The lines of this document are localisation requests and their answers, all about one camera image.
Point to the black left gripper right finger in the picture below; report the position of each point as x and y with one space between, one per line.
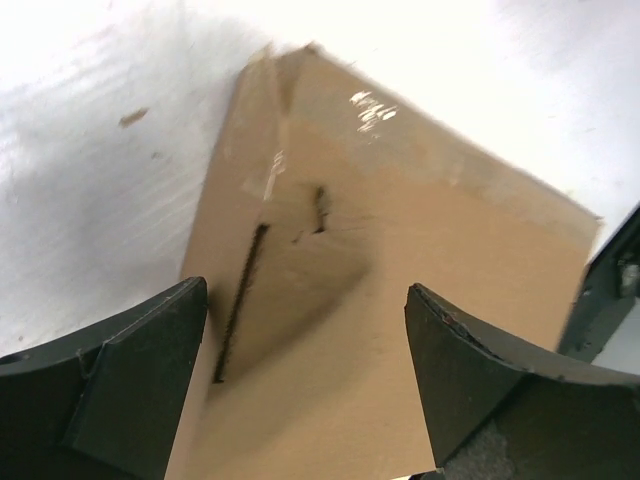
499 407

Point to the brown cardboard express box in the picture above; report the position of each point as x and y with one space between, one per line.
325 199

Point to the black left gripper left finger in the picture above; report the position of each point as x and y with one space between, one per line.
105 401

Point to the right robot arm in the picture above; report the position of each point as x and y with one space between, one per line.
607 295

